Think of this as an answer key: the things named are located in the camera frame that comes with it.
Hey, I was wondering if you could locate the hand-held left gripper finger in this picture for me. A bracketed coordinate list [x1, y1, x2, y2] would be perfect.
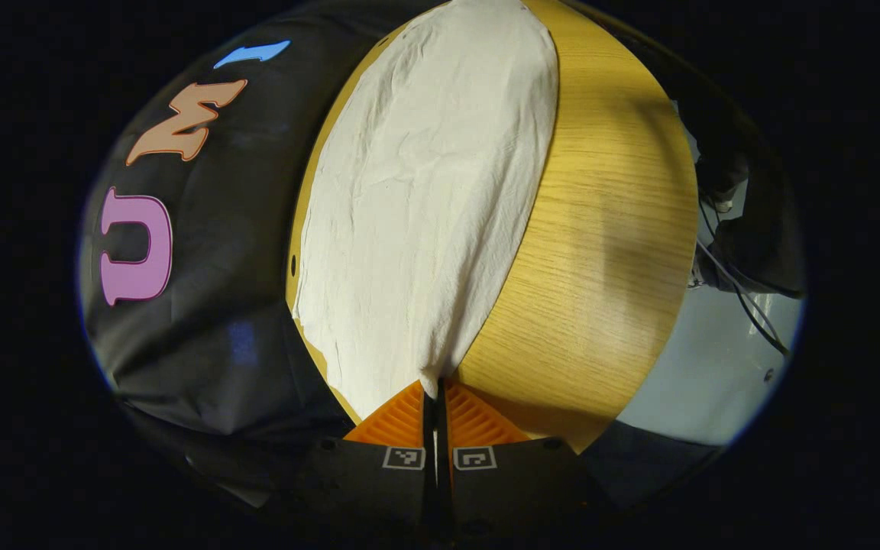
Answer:
[287, 380, 438, 550]
[438, 378, 618, 550]

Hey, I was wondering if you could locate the black backdrop cloth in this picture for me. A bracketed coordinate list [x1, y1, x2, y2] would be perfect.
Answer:
[77, 0, 441, 509]

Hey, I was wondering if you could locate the black cable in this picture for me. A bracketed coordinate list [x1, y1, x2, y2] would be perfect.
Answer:
[696, 195, 792, 357]

